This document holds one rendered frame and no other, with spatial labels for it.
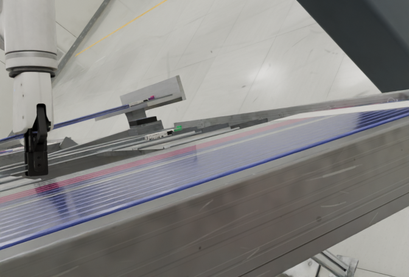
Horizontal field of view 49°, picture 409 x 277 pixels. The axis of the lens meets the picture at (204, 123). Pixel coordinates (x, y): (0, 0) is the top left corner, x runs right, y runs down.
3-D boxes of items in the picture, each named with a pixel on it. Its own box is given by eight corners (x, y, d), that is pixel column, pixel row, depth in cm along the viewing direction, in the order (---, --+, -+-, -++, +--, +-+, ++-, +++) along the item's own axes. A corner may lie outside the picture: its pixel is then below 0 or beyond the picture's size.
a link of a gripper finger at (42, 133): (32, 92, 75) (28, 119, 78) (42, 121, 70) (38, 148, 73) (39, 92, 76) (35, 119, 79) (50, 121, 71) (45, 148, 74)
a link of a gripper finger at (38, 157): (25, 136, 76) (27, 176, 75) (30, 135, 73) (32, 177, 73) (45, 136, 77) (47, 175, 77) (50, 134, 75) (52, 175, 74)
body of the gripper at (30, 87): (3, 72, 80) (5, 135, 79) (14, 61, 71) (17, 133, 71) (46, 73, 84) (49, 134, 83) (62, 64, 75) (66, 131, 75)
